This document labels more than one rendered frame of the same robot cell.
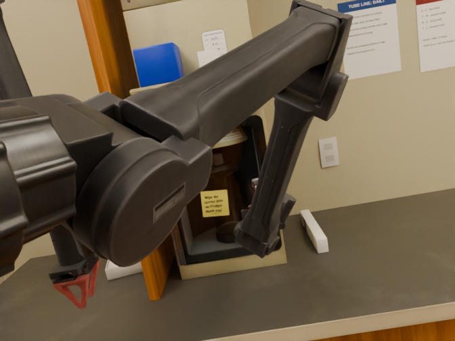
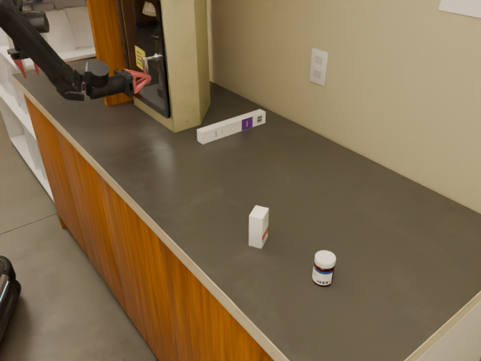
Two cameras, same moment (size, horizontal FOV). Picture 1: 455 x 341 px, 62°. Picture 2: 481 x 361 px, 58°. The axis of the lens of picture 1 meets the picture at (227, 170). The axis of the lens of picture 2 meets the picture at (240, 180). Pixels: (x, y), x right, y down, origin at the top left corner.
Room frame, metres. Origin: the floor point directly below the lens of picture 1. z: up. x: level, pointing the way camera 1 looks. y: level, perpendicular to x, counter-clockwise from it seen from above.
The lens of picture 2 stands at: (0.33, -1.33, 1.63)
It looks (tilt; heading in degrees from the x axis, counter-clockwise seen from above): 33 degrees down; 50
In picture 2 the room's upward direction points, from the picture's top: straight up
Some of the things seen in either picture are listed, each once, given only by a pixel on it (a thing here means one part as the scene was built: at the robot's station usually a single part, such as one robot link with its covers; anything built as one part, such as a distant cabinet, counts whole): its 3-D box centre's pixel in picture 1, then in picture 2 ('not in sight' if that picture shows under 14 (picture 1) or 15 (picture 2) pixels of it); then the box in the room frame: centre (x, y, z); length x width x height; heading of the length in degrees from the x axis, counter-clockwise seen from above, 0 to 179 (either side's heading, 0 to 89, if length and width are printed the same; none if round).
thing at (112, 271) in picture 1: (131, 261); not in sight; (1.21, 0.38, 0.96); 0.16 x 0.12 x 0.04; 99
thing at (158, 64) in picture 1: (160, 65); not in sight; (0.99, 0.12, 1.56); 0.10 x 0.10 x 0.09; 88
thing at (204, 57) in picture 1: (208, 63); not in sight; (0.99, 0.00, 1.54); 0.05 x 0.05 x 0.06; 3
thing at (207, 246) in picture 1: (219, 193); (142, 52); (1.04, 0.03, 1.19); 0.30 x 0.01 x 0.40; 87
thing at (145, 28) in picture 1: (212, 140); (172, 6); (1.17, 0.03, 1.33); 0.32 x 0.25 x 0.77; 88
